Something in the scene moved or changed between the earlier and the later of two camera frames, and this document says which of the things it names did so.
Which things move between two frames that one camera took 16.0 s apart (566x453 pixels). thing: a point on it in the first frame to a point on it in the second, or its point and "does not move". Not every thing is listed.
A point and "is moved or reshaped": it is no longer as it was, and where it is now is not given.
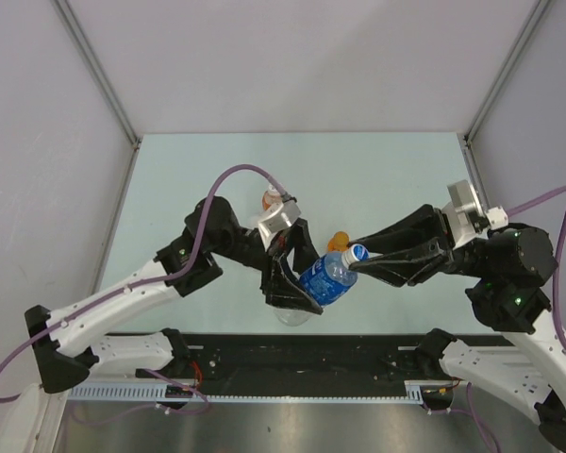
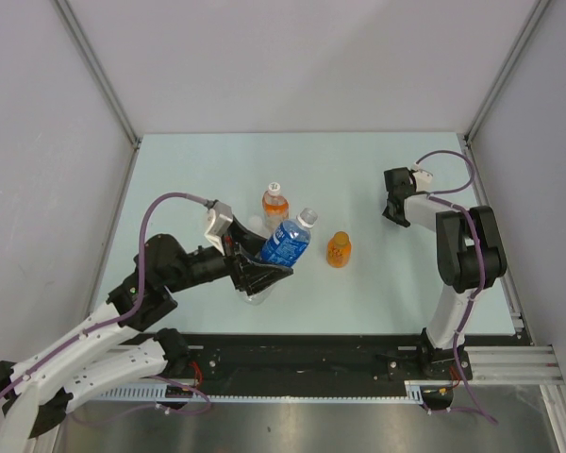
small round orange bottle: x=339 y=243 does not move
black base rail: x=301 y=360 does not move
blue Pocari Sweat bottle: x=325 y=276 is moved or reshaped
